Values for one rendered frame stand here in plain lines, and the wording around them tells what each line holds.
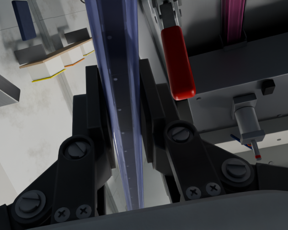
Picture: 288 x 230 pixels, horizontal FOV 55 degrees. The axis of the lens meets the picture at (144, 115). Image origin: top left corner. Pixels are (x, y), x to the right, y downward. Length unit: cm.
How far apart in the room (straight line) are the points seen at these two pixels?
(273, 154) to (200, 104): 24
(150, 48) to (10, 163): 427
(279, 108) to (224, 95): 10
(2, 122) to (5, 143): 32
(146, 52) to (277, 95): 16
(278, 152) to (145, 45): 32
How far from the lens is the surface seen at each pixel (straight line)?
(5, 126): 450
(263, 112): 39
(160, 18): 24
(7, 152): 448
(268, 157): 52
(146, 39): 28
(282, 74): 31
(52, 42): 548
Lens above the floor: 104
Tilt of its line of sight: 22 degrees up
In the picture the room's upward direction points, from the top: 163 degrees clockwise
